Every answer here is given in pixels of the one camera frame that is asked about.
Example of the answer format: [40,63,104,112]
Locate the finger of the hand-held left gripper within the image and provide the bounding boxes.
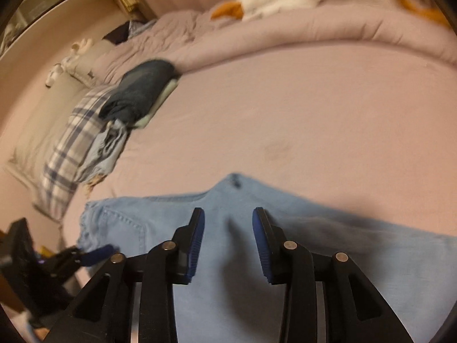
[50,244,120,276]

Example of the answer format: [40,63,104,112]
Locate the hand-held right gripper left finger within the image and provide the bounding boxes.
[43,207,205,343]

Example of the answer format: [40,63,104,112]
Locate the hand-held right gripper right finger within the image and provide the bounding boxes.
[252,207,415,343]

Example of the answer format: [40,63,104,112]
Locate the light blue denim pants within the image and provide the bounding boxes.
[77,173,457,343]

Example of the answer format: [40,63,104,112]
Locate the folded dark blue pants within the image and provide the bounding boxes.
[98,59,177,127]

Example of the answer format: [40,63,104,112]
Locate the crumpled light blue garment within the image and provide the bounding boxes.
[80,119,131,183]

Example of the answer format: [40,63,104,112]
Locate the blue plaid pillow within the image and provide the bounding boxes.
[34,85,118,220]

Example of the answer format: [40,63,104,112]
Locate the large cream pillow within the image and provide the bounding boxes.
[5,75,90,201]

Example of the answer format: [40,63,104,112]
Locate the folded pale green cloth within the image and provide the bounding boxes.
[134,77,183,129]

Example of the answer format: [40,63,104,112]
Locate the small white plush toy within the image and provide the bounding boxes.
[46,39,93,86]

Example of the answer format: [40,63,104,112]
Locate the pink duvet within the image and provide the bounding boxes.
[91,7,457,86]

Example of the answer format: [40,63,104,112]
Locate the dark garment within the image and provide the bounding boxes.
[103,21,131,45]

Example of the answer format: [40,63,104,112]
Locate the light blue checked shirt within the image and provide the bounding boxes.
[127,18,158,38]

